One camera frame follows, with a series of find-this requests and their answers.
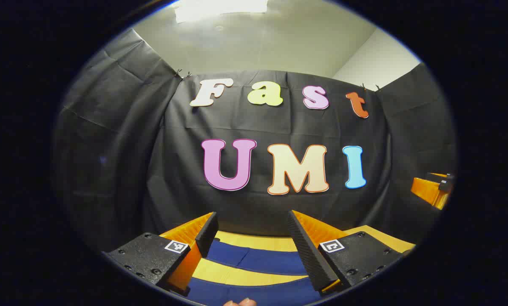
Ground ceiling light panel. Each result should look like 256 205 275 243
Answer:
175 0 269 24

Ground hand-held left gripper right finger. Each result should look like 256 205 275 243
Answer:
287 210 407 297

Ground blue denim jeans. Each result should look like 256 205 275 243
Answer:
185 240 322 306

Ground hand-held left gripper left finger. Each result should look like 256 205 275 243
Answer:
103 212 219 297

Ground black backdrop cloth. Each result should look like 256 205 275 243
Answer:
52 29 457 255

